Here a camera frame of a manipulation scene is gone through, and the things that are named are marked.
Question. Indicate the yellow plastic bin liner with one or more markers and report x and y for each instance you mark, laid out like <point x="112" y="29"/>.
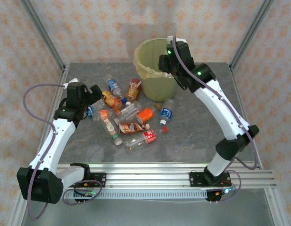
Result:
<point x="147" y="56"/>

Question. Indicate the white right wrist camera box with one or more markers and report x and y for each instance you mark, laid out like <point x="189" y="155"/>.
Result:
<point x="170" y="38"/>

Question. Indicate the black mounting bracket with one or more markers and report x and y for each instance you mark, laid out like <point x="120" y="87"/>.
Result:
<point x="79" y="201"/>
<point x="212" y="197"/>

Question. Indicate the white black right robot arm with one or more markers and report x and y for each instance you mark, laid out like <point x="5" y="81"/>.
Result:
<point x="220" y="110"/>

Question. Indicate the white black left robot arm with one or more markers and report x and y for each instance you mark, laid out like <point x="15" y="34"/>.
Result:
<point x="53" y="141"/>

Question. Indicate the small green circuit board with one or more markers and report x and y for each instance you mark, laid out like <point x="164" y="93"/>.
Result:
<point x="87" y="194"/>
<point x="226" y="191"/>

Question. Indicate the small brown bottle cap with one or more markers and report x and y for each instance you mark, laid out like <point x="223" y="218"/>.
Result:
<point x="157" y="106"/>

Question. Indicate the white label green cap bottle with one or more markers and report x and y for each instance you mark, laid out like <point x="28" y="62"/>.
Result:
<point x="109" y="127"/>

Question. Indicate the translucent green waste bin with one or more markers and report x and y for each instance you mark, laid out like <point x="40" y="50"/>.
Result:
<point x="157" y="90"/>

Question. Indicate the red label red cap bottle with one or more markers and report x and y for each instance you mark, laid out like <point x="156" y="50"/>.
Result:
<point x="150" y="136"/>

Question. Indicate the orange juice bottle yellow label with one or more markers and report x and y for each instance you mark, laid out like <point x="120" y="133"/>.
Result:
<point x="111" y="100"/>

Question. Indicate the crushed blue label bottle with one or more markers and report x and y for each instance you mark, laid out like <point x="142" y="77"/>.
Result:
<point x="112" y="84"/>

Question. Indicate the blue label water bottle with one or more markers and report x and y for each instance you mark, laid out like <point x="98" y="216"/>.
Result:
<point x="89" y="111"/>
<point x="166" y="114"/>

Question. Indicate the aluminium side rail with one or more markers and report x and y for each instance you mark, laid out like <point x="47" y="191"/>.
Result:
<point x="237" y="87"/>
<point x="63" y="71"/>

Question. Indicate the clear plastic bottle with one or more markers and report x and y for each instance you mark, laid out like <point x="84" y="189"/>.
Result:
<point x="130" y="110"/>

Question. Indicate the aluminium base beam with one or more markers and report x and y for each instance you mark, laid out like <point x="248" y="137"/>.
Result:
<point x="147" y="179"/>

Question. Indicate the aluminium corner post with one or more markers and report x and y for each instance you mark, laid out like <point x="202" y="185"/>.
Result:
<point x="252" y="30"/>
<point x="42" y="31"/>

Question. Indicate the red orange label bottle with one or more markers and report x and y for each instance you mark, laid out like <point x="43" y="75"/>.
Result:
<point x="134" y="88"/>

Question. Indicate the brown label bottle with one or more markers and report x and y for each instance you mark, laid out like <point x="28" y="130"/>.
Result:
<point x="130" y="128"/>

